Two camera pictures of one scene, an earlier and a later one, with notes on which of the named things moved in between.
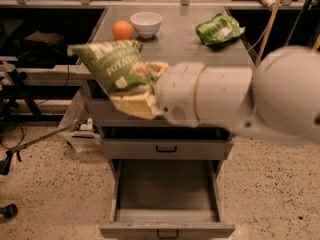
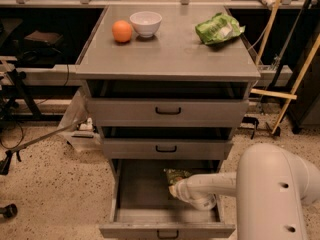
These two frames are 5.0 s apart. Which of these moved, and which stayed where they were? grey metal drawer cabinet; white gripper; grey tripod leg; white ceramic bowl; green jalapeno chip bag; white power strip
Moved: green jalapeno chip bag; white gripper
Stayed: grey metal drawer cabinet; white power strip; grey tripod leg; white ceramic bowl
